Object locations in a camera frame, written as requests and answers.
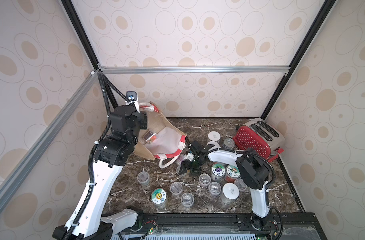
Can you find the yellow green lid jar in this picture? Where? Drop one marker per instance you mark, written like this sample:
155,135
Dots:
159,198

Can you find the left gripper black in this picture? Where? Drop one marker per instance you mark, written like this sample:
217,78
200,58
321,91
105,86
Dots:
144,115

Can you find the white lid purple jar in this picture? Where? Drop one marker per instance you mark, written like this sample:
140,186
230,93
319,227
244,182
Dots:
230,192

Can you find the large white lid canister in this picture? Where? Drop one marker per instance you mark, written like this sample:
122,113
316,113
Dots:
213,136

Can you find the silver horizontal rail back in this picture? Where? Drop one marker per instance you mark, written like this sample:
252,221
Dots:
201,70

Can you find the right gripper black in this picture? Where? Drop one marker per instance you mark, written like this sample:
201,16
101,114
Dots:
196,148

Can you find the red content clear jar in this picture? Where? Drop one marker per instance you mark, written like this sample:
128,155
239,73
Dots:
204,180

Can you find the burlap canvas bag red lining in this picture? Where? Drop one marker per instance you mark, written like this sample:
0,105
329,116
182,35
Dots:
170,141

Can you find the clear jar front row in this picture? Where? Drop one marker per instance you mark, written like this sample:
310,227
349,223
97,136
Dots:
214,189

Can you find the clear small seed jar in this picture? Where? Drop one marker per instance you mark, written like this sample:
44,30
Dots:
240,185

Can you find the purple flower label jar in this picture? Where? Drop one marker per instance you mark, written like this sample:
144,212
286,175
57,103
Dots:
217,172

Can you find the red green label jar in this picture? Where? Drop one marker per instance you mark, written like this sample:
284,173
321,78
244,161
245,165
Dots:
231,173

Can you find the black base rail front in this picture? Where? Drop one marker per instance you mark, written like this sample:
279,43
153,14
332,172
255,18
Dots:
285,226

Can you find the white purple label can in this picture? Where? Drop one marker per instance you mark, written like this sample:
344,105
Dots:
213,145

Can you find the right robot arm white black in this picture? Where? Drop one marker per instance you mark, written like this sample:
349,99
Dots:
255,171

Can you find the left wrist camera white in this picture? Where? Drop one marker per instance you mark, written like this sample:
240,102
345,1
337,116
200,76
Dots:
132,97

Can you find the silver diagonal rail left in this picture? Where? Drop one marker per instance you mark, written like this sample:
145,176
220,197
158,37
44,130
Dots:
30,159

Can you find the green floral label jar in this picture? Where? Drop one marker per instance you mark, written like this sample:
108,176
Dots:
143,178

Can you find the red orange jar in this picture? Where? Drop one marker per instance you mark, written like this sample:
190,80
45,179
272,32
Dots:
150,137

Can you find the red silver toaster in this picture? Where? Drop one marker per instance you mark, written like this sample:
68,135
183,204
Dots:
262,137

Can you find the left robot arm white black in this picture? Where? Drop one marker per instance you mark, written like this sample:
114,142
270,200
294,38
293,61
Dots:
106,160

